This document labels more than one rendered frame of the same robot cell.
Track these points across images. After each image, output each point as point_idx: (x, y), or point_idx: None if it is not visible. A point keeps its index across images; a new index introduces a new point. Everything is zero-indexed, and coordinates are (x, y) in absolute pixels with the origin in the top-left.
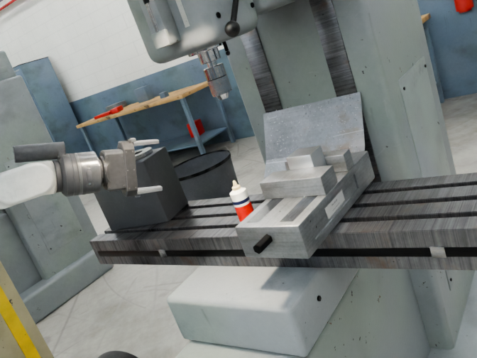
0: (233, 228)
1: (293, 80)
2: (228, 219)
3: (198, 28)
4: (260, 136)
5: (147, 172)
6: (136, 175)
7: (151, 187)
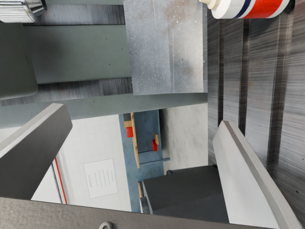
0: (297, 15)
1: (108, 60)
2: (259, 63)
3: None
4: (152, 103)
5: (171, 206)
6: (167, 216)
7: (223, 162)
